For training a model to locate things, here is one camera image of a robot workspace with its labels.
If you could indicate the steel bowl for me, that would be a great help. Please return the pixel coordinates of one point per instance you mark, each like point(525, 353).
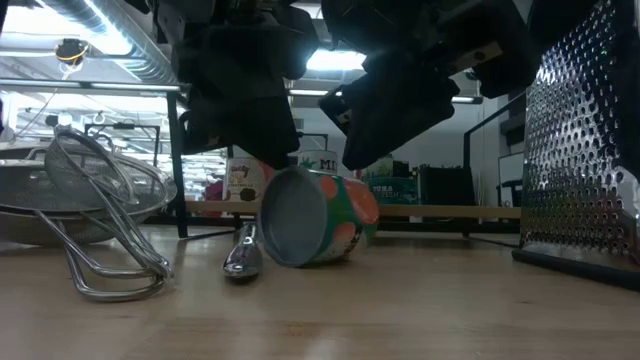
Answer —
point(25, 227)

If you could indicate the ceiling light panel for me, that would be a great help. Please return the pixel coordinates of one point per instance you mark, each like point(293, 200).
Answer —
point(335, 60)

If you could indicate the shiny metal scoop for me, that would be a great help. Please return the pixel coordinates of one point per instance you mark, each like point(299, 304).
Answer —
point(244, 255)

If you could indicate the orange fruit label can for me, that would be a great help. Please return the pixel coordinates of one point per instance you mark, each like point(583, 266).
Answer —
point(300, 220)

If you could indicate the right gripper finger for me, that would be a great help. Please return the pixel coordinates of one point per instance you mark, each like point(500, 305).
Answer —
point(400, 105)
point(335, 110)

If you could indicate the silver ventilation duct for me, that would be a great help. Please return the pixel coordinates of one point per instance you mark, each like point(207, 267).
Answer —
point(145, 60)

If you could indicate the teal tuna fish can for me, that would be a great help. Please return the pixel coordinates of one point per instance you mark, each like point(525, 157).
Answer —
point(395, 192)

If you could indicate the white mushroom label can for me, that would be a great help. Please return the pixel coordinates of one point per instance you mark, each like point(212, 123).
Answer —
point(242, 182)

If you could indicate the green striped label can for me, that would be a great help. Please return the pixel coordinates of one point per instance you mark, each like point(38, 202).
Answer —
point(320, 162)

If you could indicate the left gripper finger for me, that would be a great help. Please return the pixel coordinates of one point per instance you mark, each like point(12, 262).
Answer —
point(245, 130)

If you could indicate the steel mesh strainer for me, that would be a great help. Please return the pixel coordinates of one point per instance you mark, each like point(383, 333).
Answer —
point(80, 165)

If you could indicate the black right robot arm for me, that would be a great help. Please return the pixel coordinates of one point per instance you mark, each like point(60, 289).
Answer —
point(560, 12)

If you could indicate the wooden shelf black frame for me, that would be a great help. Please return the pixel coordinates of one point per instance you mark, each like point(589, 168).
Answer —
point(450, 211)

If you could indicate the steel box grater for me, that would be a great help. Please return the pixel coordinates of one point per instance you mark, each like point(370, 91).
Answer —
point(575, 150)

